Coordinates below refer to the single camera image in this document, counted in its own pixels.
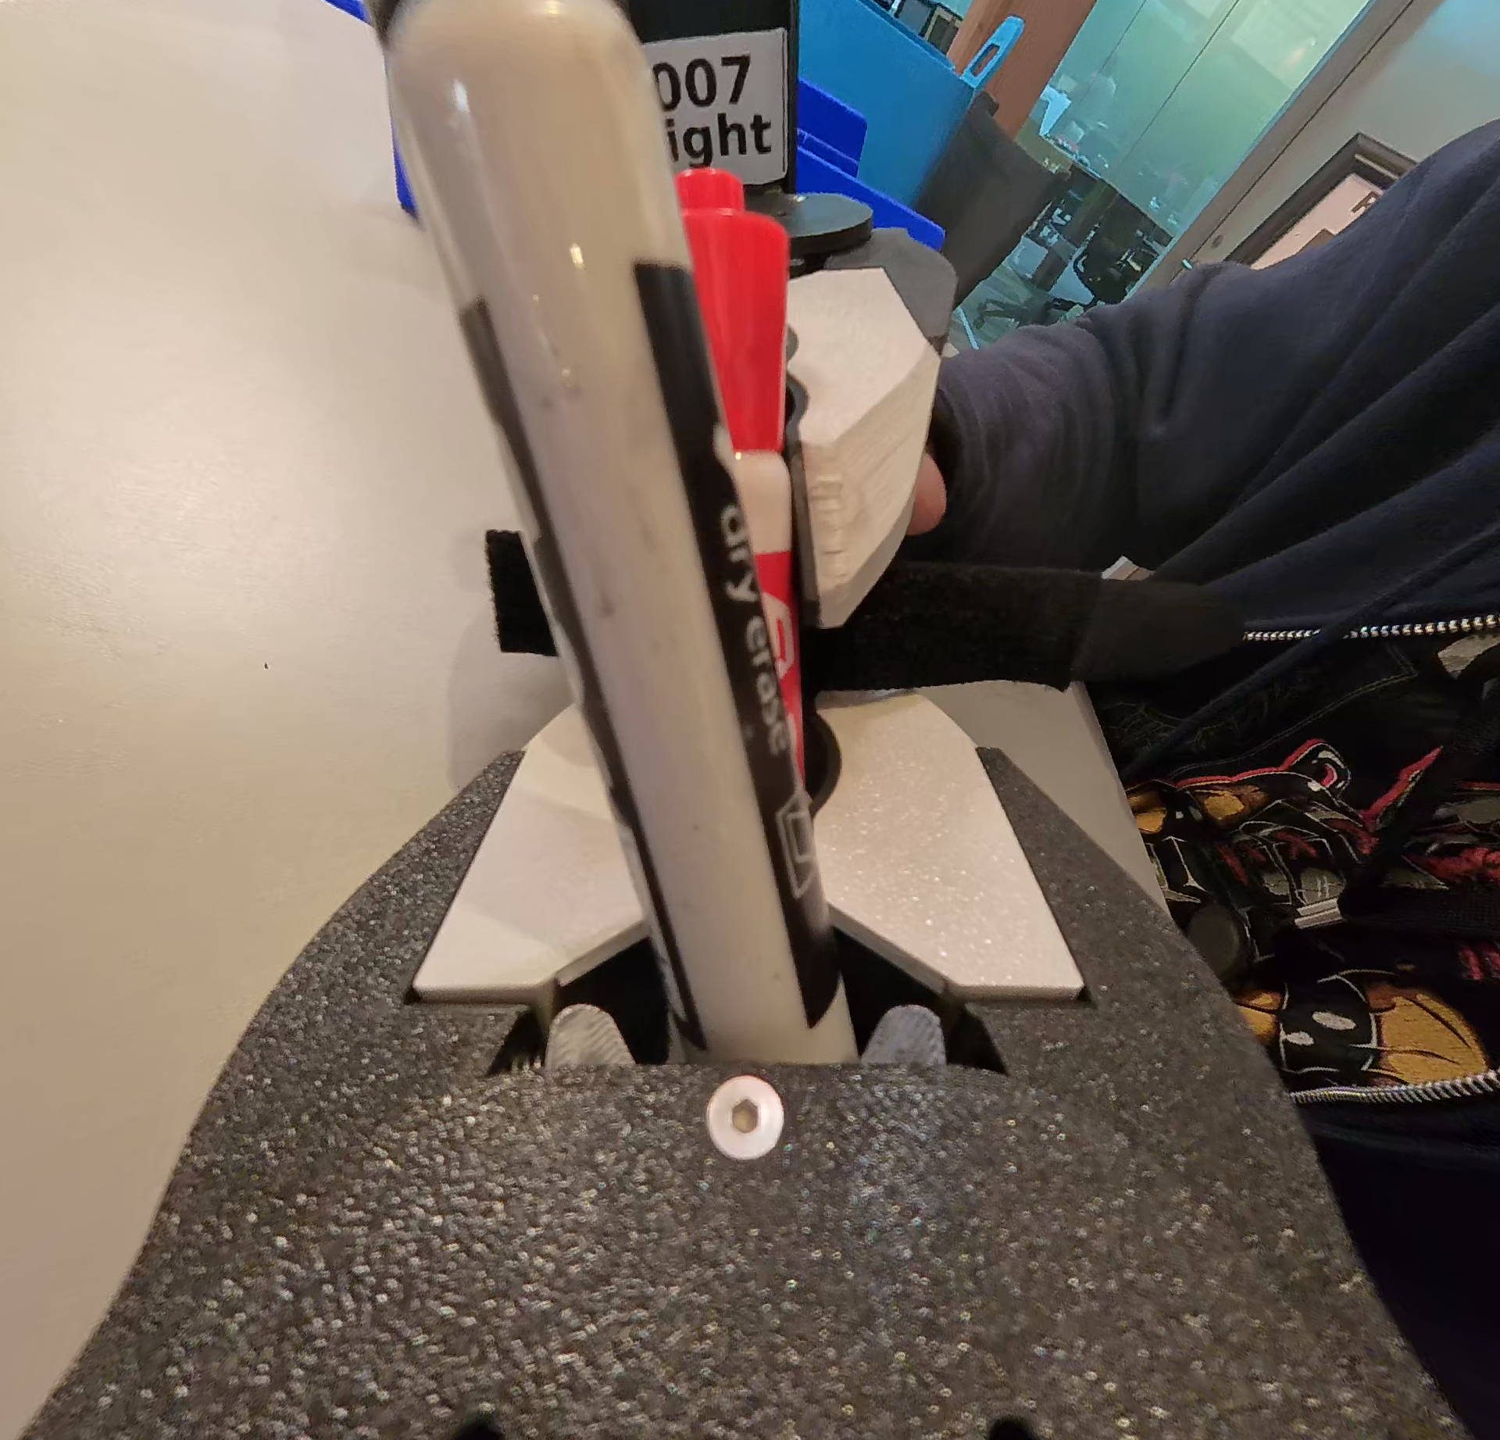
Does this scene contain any blue plastic bin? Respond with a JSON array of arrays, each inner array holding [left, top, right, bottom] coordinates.
[[272, 0, 946, 241]]

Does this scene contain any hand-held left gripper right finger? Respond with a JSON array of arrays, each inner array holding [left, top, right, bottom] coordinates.
[[807, 690, 1086, 1003]]

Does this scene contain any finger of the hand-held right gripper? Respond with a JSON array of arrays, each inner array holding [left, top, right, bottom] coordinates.
[[780, 265, 940, 631]]

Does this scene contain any black office chair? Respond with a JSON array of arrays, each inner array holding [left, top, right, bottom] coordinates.
[[935, 89, 1074, 319]]

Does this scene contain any person's torso in navy hoodie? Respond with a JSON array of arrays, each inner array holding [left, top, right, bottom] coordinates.
[[1099, 572, 1500, 1433]]

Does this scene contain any black dry erase marker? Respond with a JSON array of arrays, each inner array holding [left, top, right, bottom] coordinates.
[[336, 0, 864, 1069]]

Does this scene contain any red dry erase marker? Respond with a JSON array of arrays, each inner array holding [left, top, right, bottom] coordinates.
[[673, 167, 824, 788]]

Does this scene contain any person's right forearm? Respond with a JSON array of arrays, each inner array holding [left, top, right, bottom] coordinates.
[[928, 118, 1500, 601]]

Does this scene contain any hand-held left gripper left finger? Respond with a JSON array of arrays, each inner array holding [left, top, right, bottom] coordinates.
[[413, 702, 653, 1003]]

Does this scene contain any black hook-and-loop strap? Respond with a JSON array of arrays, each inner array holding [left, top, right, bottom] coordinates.
[[484, 529, 1245, 693]]

